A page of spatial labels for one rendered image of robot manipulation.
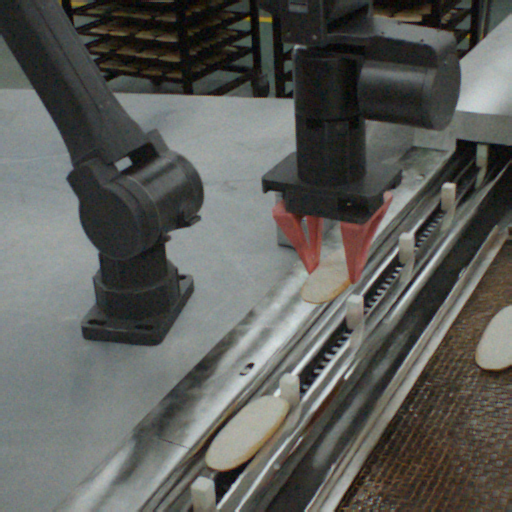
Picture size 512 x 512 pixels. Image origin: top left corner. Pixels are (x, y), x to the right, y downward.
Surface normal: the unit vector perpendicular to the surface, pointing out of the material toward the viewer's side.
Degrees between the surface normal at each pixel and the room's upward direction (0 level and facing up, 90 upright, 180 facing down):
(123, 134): 57
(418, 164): 0
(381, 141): 0
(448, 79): 90
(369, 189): 1
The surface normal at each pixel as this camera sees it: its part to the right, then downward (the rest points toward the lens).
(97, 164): 0.67, -0.30
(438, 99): 0.84, 0.22
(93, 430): -0.05, -0.88
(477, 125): -0.47, 0.44
